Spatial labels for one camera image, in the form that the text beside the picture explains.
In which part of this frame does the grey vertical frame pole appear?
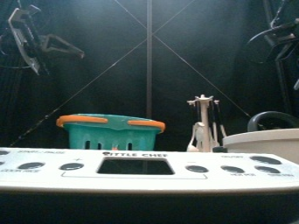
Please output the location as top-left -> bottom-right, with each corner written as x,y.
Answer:
146,0 -> 154,119

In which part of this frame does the white pot with black handle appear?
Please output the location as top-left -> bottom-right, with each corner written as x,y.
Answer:
222,110 -> 299,165

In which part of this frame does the white toy cooker control panel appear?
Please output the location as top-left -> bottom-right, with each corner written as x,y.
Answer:
0,147 -> 299,195

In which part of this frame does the thin diagonal brace wire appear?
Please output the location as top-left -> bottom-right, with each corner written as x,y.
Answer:
9,0 -> 198,148
113,0 -> 256,119

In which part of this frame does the black looped cable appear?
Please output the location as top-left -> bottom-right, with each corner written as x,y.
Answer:
246,25 -> 286,65

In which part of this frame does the white utensil stand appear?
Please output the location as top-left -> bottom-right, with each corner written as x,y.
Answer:
186,94 -> 217,153

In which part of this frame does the black-handled white toy utensil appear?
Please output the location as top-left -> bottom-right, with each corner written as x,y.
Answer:
211,100 -> 230,147

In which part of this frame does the white toy spoon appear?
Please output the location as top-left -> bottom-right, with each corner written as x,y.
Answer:
186,122 -> 202,153

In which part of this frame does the teal basket with orange handles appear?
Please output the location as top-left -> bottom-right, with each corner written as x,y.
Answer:
55,113 -> 167,151

